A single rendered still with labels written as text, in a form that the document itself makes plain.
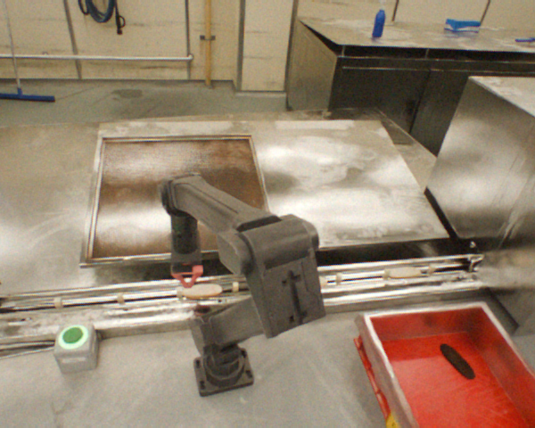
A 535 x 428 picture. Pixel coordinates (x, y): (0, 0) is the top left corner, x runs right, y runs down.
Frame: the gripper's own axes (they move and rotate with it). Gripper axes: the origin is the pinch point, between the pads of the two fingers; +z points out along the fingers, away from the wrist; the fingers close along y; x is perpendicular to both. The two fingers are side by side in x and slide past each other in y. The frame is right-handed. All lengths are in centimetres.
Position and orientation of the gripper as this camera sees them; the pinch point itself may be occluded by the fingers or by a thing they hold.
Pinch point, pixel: (187, 274)
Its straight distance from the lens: 99.0
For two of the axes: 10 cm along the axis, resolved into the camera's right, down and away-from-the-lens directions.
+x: 9.8, -0.6, 2.0
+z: -0.8, 7.9, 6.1
